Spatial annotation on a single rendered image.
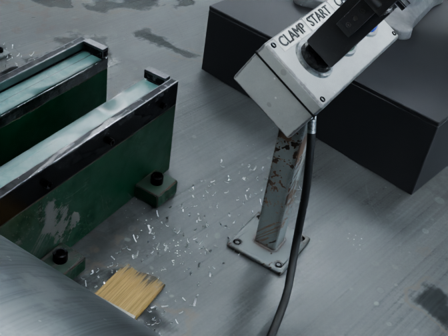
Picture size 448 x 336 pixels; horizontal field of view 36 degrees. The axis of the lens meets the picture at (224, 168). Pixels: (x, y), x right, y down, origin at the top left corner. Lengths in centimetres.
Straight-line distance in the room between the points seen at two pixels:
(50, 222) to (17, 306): 46
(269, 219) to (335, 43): 25
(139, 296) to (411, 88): 43
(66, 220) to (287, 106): 27
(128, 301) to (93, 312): 44
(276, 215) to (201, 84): 35
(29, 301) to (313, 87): 36
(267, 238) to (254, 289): 6
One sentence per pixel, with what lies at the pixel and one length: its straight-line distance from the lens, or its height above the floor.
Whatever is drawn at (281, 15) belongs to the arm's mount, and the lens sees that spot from 102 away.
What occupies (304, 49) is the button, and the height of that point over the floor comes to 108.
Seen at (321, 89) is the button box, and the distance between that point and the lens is 57.
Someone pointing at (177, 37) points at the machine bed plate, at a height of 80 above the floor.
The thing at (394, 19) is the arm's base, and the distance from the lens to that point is 102.
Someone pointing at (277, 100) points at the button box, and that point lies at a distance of 57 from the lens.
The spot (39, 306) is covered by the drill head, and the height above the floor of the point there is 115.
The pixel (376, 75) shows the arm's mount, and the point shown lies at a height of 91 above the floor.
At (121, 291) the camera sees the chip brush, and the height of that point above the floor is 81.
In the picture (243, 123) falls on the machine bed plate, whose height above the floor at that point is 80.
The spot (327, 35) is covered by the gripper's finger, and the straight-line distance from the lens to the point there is 56.
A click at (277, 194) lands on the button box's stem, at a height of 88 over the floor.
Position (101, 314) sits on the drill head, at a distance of 26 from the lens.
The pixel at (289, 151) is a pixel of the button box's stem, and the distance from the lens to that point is 68.
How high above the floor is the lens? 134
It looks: 38 degrees down
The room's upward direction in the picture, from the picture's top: 9 degrees clockwise
